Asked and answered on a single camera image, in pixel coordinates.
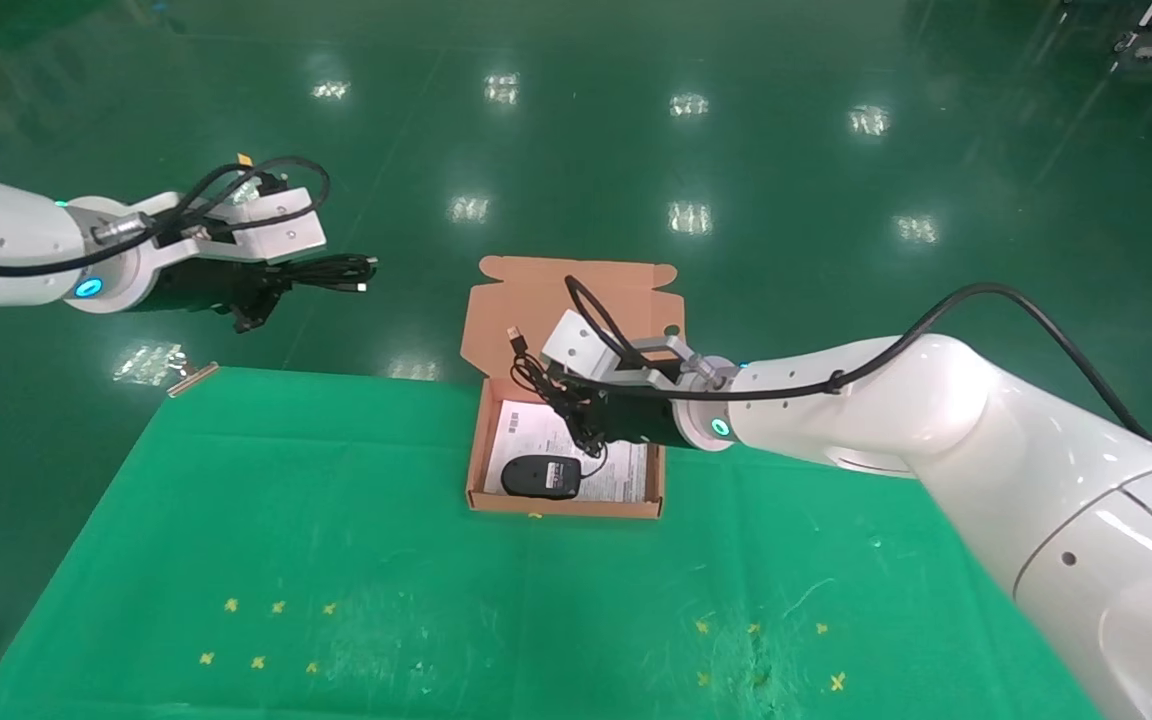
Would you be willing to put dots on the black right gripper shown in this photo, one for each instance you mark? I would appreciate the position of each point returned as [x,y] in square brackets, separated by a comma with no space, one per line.
[641,420]

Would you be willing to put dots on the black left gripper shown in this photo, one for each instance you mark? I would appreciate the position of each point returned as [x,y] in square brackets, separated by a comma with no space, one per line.
[196,285]

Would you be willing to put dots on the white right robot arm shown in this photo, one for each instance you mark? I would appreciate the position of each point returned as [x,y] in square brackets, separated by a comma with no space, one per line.
[986,450]

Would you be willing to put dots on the orange cardboard box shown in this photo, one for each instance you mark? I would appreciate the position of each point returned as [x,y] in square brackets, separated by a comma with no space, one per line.
[556,300]

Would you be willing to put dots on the white printed instruction sheet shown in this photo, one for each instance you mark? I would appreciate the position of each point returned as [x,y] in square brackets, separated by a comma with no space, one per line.
[628,480]

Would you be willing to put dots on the metal binder clip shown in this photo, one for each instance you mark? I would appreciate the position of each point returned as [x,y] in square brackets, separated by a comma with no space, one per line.
[191,379]

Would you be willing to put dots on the green table cloth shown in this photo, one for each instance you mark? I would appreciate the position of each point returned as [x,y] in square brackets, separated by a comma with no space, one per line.
[536,600]

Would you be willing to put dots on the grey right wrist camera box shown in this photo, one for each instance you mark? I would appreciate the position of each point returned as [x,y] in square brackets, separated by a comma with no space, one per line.
[586,345]

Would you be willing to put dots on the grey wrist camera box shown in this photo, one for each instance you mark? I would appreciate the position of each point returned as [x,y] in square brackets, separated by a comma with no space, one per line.
[586,345]
[281,225]

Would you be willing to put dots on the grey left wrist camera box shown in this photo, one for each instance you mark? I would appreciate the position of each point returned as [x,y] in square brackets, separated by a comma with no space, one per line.
[281,225]

